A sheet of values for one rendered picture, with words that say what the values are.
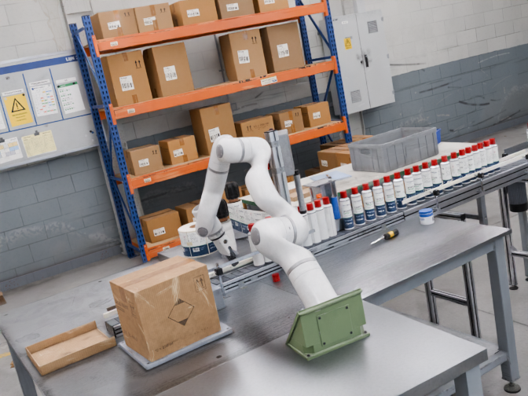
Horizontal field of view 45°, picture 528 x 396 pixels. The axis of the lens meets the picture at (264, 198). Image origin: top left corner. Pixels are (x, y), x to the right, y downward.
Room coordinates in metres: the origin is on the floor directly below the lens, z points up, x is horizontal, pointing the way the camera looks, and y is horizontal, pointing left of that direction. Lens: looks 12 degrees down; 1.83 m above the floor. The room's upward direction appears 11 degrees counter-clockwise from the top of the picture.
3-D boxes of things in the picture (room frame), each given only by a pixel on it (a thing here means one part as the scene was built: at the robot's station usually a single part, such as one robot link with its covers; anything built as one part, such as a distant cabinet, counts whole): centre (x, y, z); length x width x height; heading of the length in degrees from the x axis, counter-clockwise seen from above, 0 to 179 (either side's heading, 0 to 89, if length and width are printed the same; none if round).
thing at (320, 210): (3.10, -0.26, 0.98); 0.05 x 0.05 x 0.20
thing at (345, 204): (3.18, -0.40, 0.98); 0.05 x 0.05 x 0.20
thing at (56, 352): (2.44, 0.89, 0.85); 0.30 x 0.26 x 0.04; 120
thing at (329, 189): (3.23, -0.30, 1.01); 0.14 x 0.13 x 0.26; 120
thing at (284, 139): (2.92, -0.11, 1.38); 0.17 x 0.10 x 0.19; 175
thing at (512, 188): (4.00, -1.61, 0.71); 0.15 x 0.12 x 0.34; 30
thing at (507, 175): (3.64, -1.20, 0.47); 1.17 x 0.38 x 0.94; 120
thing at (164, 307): (2.32, 0.45, 0.99); 0.30 x 0.24 x 0.27; 122
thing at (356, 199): (3.22, -0.47, 0.98); 0.05 x 0.05 x 0.20
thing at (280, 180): (2.83, -0.09, 1.16); 0.04 x 0.04 x 0.67; 30
